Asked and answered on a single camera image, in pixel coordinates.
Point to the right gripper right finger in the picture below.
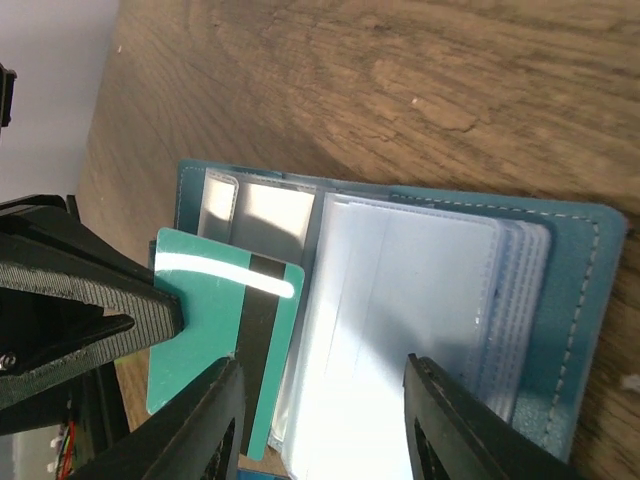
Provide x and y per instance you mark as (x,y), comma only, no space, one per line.
(452,435)

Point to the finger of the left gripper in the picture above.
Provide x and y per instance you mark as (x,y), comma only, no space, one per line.
(70,303)

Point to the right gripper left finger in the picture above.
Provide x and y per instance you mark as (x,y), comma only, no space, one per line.
(196,435)

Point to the teal leather card holder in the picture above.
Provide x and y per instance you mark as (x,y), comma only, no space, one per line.
(506,294)

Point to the teal card with black stripe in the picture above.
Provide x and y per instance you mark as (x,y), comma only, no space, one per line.
(235,303)

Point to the blue credit card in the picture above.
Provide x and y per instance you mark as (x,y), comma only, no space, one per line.
(243,474)

